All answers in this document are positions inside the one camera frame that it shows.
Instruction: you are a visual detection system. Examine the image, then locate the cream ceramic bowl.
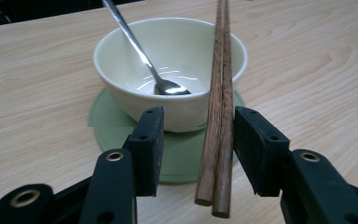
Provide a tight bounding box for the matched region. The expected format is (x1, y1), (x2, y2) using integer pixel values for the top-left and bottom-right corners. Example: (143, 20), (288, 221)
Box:
(92, 17), (249, 133)

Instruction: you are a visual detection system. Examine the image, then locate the metal spoon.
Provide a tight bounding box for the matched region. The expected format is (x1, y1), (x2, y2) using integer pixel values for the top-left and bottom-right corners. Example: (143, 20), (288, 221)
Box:
(102, 0), (192, 96)

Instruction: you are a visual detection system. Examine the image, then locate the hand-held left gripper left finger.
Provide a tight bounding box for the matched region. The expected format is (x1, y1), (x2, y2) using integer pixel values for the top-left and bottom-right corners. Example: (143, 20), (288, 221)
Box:
(78, 105), (166, 224)

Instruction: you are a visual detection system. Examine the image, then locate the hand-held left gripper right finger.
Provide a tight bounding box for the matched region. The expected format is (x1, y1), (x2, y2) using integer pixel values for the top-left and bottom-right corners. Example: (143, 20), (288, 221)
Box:
(233, 105), (358, 224)

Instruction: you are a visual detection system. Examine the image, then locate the green round coaster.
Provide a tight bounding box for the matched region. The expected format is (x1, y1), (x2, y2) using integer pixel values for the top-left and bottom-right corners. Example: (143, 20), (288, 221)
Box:
(87, 87), (247, 185)

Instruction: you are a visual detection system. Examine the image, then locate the brown wooden chopstick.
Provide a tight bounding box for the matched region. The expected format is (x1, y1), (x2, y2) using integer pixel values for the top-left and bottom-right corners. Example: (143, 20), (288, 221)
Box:
(194, 0), (225, 207)
(212, 0), (235, 219)

